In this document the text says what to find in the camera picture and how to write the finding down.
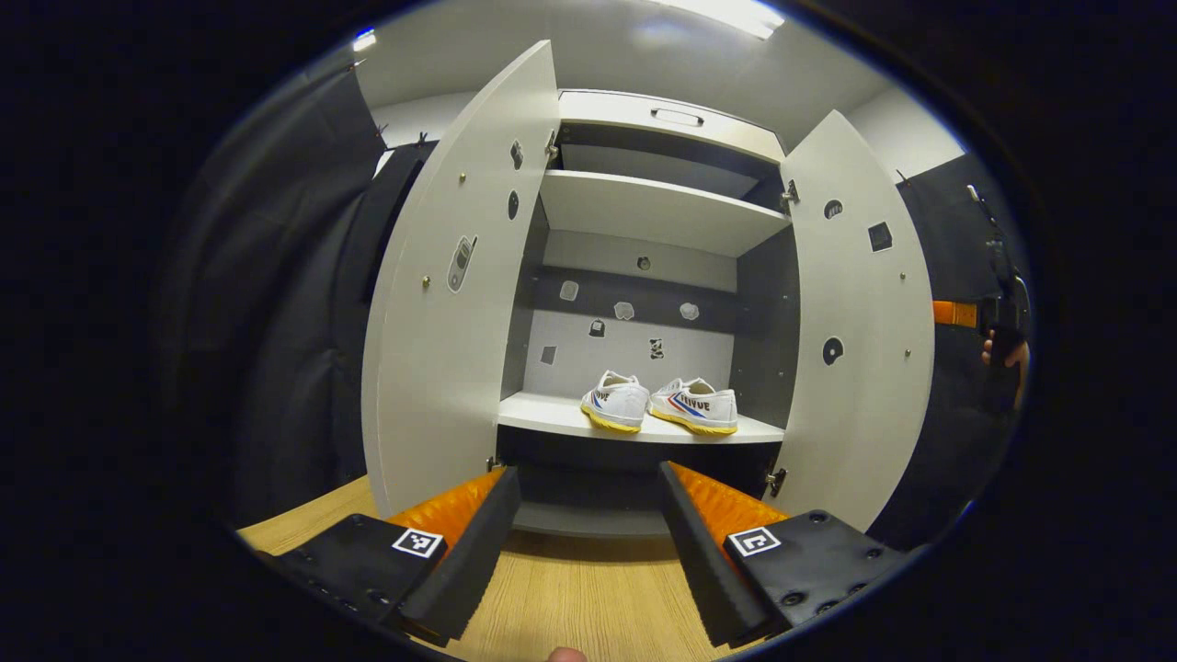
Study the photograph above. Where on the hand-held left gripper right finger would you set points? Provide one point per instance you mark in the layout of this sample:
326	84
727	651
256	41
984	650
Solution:
703	561

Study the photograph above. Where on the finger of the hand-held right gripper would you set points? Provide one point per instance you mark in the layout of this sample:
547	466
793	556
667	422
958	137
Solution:
956	314

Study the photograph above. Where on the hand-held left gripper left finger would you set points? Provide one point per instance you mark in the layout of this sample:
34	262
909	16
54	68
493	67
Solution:
464	561

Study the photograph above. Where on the white shoe cabinet door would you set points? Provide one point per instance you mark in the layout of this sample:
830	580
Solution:
441	386
864	414

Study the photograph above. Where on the white canvas shoe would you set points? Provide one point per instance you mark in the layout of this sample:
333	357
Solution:
703	409
618	405

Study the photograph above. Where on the white grey shoe cabinet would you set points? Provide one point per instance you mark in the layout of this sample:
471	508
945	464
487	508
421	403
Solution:
625	372

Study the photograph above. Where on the black backdrop cloth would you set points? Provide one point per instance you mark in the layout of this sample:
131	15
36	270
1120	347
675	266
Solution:
956	441
276	322

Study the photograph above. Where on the ceiling light panel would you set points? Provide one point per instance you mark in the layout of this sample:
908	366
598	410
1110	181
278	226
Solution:
726	14
365	39

